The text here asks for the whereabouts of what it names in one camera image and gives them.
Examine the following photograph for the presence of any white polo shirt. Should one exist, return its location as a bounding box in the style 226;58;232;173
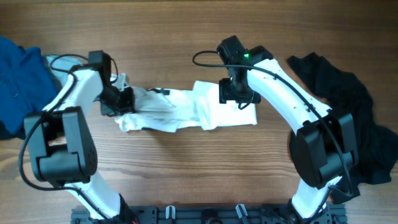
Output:
114;80;257;133

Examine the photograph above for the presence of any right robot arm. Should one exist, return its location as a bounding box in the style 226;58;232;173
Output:
216;35;359;223

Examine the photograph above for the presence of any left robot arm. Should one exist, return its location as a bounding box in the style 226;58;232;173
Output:
18;50;139;223

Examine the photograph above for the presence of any light grey shirt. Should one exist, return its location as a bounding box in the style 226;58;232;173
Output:
42;55;82;91

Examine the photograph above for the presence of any blue shirt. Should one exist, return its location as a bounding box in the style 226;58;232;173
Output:
1;37;58;134

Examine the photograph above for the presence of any dark garment under blue shirt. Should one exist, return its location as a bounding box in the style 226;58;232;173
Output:
1;121;25;140

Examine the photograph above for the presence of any black shirt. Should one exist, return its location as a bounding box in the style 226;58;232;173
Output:
286;52;398;205

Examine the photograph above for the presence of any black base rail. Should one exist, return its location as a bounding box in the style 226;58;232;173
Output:
70;204;348;224

